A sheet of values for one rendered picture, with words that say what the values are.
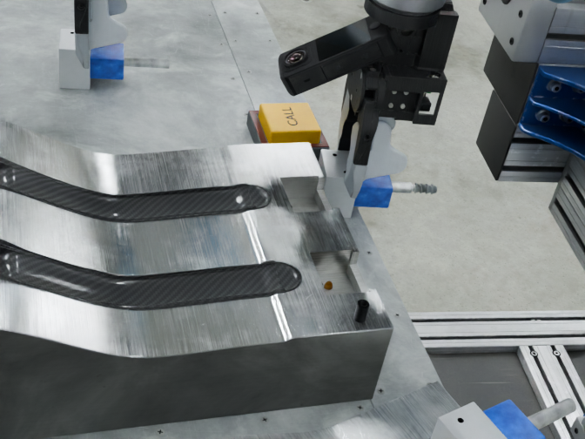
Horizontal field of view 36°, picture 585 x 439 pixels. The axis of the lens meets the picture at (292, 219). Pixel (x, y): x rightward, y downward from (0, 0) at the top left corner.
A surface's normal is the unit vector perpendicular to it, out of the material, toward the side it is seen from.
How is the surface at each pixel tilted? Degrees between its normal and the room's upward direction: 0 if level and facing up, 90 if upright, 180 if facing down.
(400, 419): 0
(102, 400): 90
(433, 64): 90
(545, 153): 90
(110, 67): 90
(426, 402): 0
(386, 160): 79
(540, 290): 0
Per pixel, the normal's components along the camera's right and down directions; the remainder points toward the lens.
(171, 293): 0.11, -0.74
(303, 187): 0.25, 0.64
